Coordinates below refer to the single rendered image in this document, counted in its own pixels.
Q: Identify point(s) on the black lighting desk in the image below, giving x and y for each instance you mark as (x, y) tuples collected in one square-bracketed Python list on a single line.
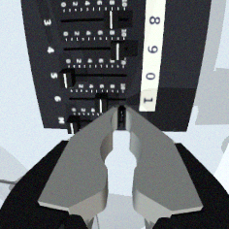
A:
[(146, 54)]

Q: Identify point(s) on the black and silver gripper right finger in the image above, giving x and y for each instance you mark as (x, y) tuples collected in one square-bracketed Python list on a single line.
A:
[(170, 181)]

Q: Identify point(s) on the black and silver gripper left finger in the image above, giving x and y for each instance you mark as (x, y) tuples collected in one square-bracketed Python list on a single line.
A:
[(70, 179)]

